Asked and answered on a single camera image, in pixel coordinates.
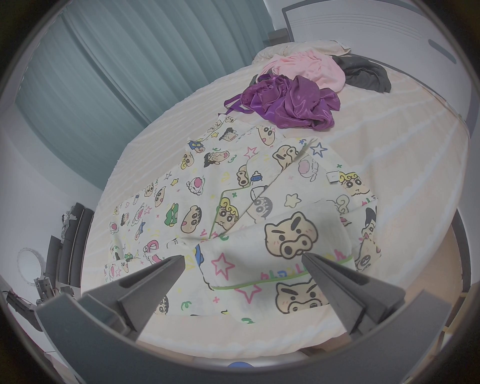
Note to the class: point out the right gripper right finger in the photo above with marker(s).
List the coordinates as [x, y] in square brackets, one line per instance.
[345, 292]

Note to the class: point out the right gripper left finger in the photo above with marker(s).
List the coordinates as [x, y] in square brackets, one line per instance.
[146, 292]

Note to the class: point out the white printed pyjama top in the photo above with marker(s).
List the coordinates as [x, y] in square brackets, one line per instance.
[240, 195]

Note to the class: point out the bed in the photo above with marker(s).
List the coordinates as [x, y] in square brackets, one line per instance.
[393, 157]

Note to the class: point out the purple garment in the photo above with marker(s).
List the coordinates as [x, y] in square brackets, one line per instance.
[296, 101]

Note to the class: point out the black garment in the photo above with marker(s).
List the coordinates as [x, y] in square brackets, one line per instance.
[367, 75]

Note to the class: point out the pink garment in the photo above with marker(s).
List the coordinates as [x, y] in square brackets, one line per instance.
[318, 71]

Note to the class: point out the blue-green curtain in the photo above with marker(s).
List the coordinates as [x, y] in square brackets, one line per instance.
[131, 67]

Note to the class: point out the cream pillow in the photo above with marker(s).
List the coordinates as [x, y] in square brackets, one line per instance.
[300, 47]

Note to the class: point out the grey bedside table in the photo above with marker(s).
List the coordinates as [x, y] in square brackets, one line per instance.
[279, 35]

